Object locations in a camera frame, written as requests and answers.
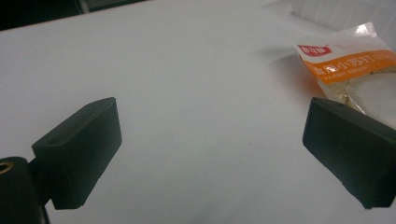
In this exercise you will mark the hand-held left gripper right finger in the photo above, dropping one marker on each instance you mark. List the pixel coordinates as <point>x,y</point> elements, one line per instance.
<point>355,149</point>

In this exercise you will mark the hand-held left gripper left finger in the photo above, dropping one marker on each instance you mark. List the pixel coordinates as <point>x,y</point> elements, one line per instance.
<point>77,146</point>

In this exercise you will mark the orange and white snack packet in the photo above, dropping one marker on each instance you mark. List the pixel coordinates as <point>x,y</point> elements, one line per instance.
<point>355,67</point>

